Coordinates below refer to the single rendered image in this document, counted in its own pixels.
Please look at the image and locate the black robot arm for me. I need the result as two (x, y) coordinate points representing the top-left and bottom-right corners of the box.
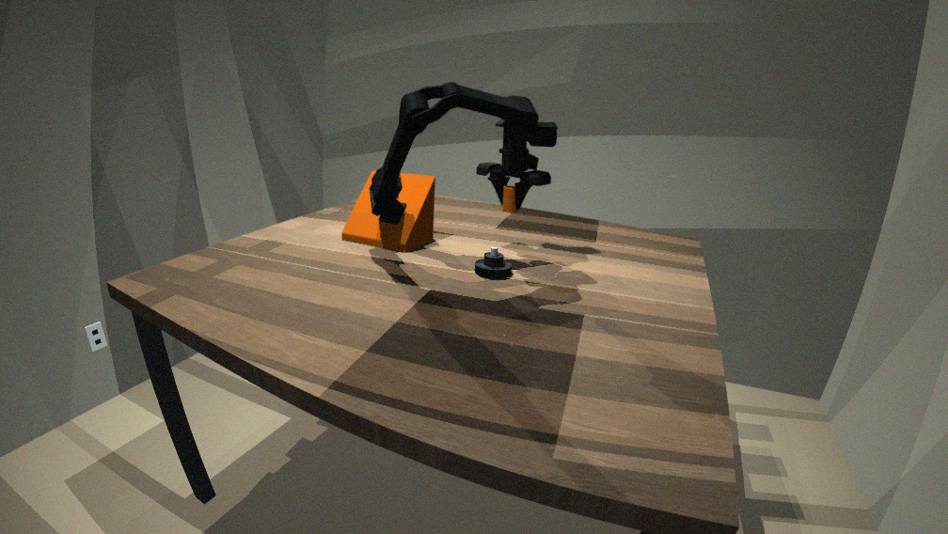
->
(370, 83), (557, 225)

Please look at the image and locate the dark grey round pedestal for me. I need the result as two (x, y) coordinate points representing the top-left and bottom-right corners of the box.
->
(475, 246), (512, 279)

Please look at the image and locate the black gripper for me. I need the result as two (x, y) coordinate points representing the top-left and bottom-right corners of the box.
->
(477, 145), (551, 210)

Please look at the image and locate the orange knob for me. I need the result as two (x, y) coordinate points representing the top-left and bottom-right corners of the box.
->
(502, 186), (518, 213)

